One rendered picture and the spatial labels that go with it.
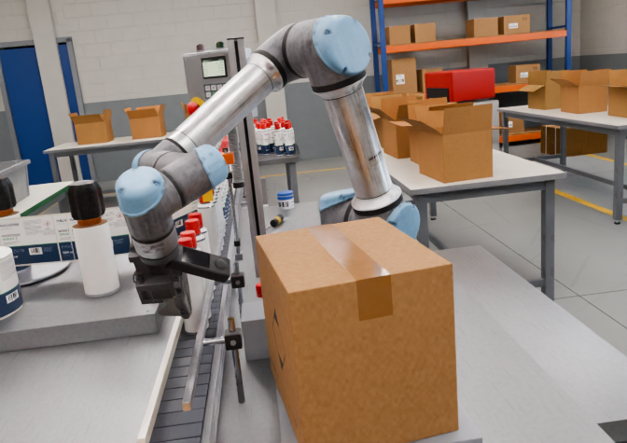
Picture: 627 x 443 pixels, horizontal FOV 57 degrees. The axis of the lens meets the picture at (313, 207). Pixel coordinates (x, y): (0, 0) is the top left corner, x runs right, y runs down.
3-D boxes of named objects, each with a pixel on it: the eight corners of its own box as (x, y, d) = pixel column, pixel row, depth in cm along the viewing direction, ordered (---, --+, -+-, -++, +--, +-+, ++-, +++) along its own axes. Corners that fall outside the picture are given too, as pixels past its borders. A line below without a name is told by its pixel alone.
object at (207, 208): (204, 255, 177) (195, 189, 172) (221, 253, 178) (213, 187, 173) (203, 260, 172) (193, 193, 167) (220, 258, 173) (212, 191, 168)
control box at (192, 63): (212, 118, 174) (203, 53, 170) (258, 116, 166) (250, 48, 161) (189, 122, 166) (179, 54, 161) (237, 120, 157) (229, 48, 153)
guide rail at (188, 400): (223, 222, 187) (222, 218, 186) (227, 222, 187) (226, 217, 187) (184, 411, 83) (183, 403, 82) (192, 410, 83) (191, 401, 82)
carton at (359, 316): (271, 369, 112) (254, 235, 105) (387, 345, 117) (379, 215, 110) (307, 468, 83) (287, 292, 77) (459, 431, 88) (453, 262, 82)
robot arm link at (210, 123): (275, 17, 130) (113, 159, 109) (307, 10, 122) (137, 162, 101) (299, 61, 136) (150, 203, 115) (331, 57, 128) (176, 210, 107)
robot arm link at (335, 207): (345, 232, 154) (341, 182, 151) (383, 240, 144) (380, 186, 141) (312, 243, 146) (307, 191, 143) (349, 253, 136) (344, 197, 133)
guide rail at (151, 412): (202, 241, 187) (201, 235, 187) (205, 241, 188) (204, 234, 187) (137, 451, 83) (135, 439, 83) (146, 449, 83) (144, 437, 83)
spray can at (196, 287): (186, 325, 128) (173, 237, 123) (210, 323, 128) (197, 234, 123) (183, 336, 123) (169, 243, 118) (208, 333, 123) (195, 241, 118)
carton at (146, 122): (126, 141, 669) (120, 108, 661) (135, 136, 712) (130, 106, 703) (164, 137, 670) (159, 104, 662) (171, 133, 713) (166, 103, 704)
